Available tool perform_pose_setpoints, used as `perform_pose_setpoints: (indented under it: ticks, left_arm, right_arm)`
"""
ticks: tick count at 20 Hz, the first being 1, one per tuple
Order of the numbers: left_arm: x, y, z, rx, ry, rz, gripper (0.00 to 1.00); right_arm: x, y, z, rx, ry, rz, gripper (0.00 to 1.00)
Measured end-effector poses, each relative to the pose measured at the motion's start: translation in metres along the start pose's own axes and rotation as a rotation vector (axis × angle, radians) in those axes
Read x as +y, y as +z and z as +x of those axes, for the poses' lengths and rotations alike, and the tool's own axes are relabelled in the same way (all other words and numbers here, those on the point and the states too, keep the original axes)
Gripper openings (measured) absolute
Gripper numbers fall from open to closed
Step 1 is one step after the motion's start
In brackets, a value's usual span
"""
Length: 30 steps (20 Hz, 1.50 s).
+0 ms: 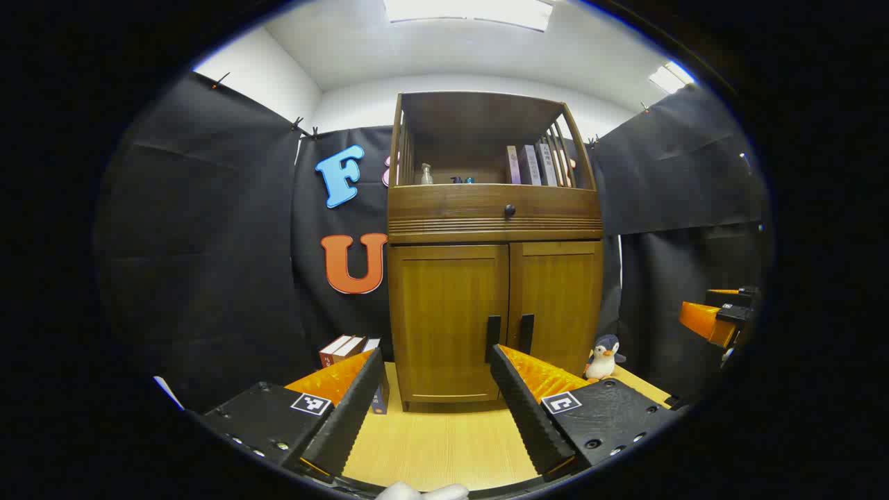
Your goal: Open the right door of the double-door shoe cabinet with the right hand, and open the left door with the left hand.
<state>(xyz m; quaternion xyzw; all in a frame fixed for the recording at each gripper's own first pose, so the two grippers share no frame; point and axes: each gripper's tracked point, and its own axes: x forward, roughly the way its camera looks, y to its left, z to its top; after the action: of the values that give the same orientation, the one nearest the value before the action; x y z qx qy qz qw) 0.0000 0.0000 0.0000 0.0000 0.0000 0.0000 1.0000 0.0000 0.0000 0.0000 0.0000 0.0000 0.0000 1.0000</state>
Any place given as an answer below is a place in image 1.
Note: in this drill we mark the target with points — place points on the blue cover book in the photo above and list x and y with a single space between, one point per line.
380 401

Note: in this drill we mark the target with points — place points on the wooden shoe cabinet door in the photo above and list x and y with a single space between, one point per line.
559 298
444 319

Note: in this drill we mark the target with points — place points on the wooden double-door shoe cabinet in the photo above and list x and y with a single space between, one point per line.
486 222

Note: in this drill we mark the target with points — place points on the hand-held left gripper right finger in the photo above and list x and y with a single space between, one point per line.
528 417

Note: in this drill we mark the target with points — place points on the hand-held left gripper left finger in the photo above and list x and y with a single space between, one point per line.
347 423

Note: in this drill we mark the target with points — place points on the penguin plush toy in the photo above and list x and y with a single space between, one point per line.
603 361

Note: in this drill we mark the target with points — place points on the ceiling light panel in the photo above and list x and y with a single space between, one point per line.
671 76

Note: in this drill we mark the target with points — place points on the clear pump bottle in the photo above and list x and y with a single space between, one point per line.
426 175

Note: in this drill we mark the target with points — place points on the black backdrop cloth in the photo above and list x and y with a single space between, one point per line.
208 243

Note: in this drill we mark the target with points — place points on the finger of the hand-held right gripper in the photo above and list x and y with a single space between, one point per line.
705 321
743 296

